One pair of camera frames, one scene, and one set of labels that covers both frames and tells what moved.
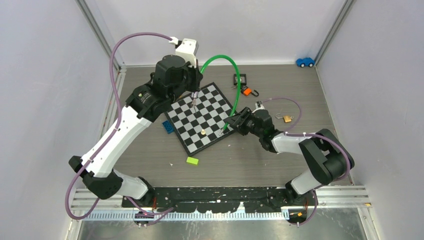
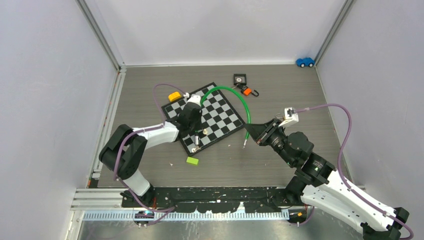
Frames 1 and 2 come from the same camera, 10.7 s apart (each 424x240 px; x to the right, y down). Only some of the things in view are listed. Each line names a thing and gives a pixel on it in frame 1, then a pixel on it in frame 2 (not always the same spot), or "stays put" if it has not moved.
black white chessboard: [197, 122] stays put
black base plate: [213, 199] stays put
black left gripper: [197, 76] → [199, 124]
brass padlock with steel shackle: [286, 118] stays put
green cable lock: [238, 94] → [196, 132]
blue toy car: [305, 62] stays put
